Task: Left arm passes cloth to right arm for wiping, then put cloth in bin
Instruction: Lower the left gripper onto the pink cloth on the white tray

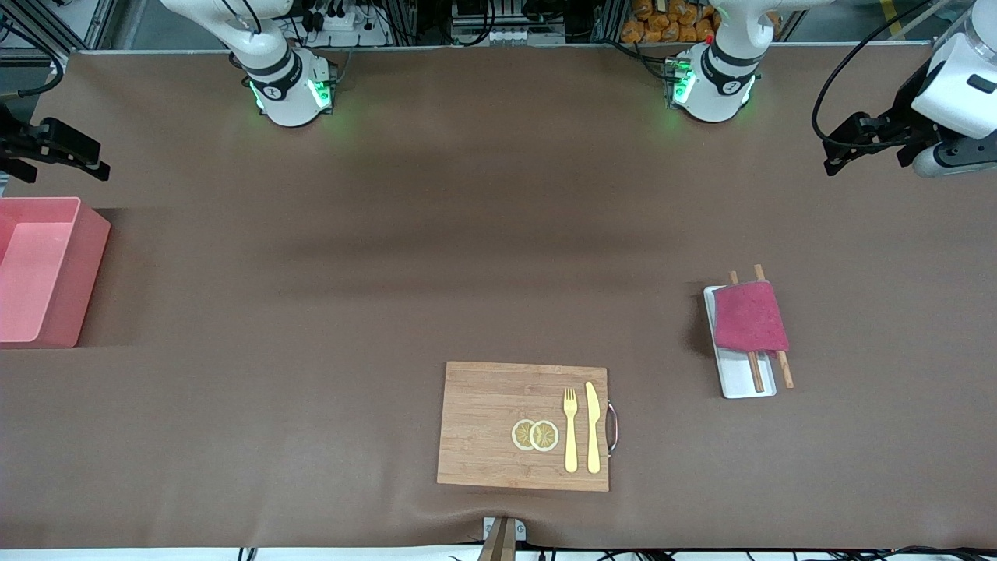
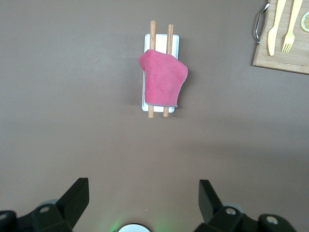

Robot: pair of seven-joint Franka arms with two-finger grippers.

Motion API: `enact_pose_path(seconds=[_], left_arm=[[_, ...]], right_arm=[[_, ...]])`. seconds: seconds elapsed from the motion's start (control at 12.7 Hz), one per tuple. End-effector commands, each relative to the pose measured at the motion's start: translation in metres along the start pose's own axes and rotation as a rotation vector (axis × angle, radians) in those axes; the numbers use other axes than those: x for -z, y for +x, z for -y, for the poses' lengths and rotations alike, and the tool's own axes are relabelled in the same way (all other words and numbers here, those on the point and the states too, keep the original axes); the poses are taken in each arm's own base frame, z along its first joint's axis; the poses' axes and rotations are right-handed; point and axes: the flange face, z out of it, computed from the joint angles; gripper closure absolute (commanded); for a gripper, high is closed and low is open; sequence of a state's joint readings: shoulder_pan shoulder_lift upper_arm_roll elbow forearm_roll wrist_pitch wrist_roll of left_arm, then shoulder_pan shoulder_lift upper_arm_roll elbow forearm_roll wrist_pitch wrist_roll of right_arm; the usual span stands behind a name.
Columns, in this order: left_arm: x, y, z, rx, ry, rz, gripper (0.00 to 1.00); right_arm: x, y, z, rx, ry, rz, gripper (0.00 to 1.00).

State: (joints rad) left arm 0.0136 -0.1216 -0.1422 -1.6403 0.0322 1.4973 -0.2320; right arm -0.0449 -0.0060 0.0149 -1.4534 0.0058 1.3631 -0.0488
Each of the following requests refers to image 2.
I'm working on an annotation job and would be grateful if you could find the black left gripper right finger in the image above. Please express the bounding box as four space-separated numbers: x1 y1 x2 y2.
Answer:
195 179 261 232

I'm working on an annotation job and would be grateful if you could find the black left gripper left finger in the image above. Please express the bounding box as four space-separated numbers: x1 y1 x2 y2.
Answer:
30 177 90 232

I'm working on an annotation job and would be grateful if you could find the pink terry cloth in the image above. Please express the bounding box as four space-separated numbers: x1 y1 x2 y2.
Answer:
138 49 189 108

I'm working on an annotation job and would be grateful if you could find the bamboo cutting board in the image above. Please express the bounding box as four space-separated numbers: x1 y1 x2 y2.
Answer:
253 0 309 74

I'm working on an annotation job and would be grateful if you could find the white rectangular tray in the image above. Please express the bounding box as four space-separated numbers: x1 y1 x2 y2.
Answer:
141 33 181 113

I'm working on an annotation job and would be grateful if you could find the wooden rod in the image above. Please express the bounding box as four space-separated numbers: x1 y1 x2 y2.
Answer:
148 20 157 118
163 24 174 117

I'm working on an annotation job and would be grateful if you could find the yellow plastic knife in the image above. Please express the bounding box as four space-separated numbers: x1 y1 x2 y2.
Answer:
267 0 287 57

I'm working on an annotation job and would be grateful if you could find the yellow plastic fork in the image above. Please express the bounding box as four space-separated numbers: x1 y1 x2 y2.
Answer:
281 0 304 54

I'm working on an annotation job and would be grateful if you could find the lemon slice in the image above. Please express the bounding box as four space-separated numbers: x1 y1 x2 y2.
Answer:
300 11 309 33

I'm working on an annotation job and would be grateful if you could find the metal board handle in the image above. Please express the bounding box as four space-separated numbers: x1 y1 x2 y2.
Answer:
255 2 270 44

